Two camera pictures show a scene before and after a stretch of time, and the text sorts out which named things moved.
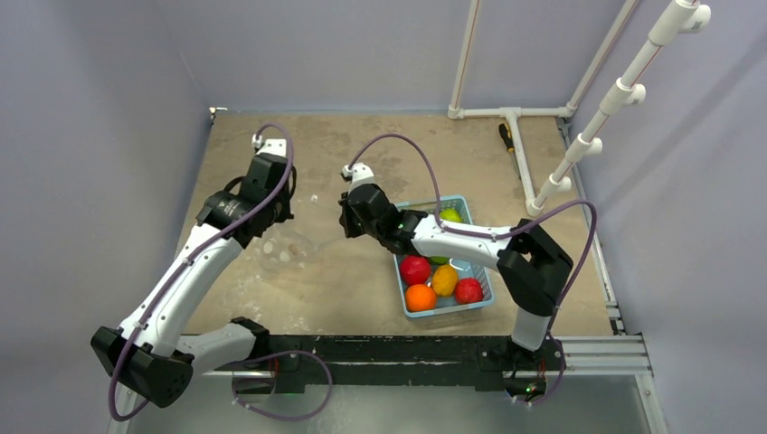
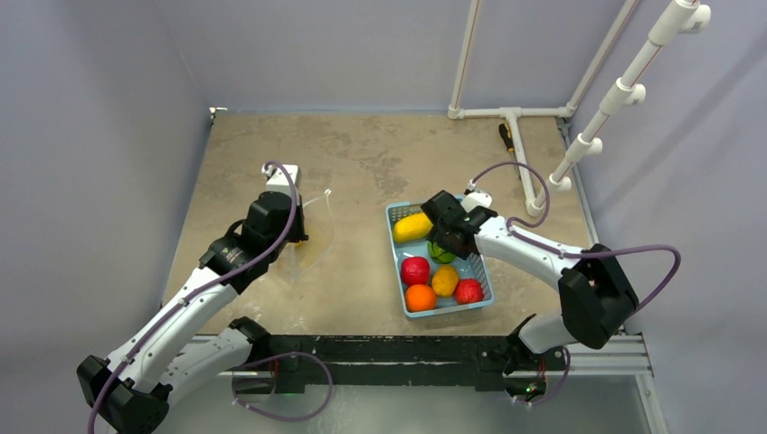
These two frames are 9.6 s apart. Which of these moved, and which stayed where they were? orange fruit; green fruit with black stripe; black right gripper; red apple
Moved: black right gripper
Stayed: orange fruit; red apple; green fruit with black stripe
